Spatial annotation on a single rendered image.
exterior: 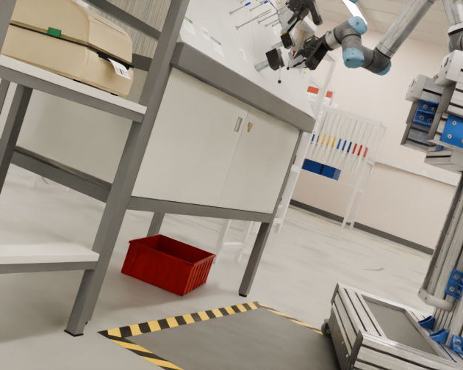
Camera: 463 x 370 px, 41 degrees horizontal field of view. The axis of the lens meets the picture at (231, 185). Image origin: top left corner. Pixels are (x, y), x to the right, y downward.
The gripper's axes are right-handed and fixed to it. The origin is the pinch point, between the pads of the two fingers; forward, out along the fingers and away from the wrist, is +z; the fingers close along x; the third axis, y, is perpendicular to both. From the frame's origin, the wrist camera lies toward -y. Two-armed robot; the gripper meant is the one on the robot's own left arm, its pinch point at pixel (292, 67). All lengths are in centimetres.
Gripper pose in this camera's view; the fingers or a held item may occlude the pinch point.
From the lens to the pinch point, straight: 262.3
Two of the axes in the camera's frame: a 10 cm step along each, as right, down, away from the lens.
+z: -6.7, 3.0, 6.7
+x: -7.1, -5.3, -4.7
